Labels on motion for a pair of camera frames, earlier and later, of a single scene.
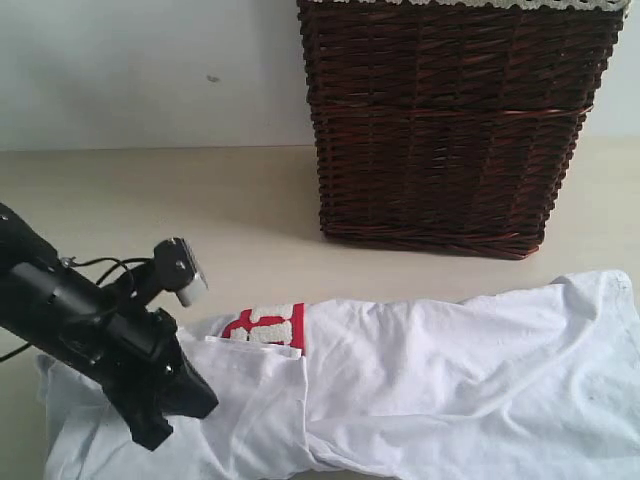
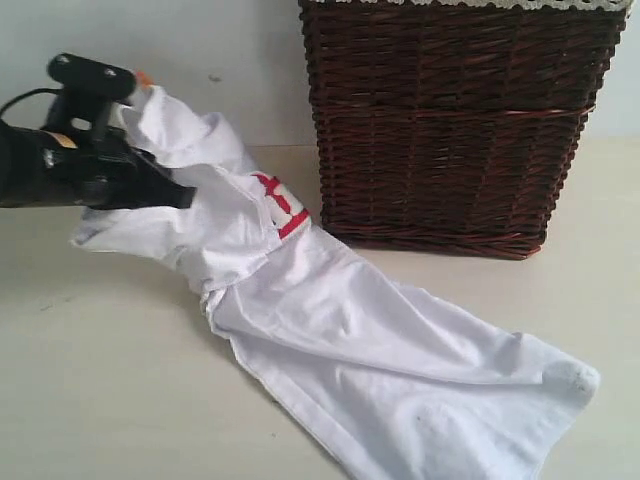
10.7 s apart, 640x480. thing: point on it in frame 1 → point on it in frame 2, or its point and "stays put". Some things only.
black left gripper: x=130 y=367 → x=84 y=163
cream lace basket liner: x=600 y=6 stays put
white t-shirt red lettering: x=534 y=380 → x=388 y=380
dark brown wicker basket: x=449 y=131 stays put
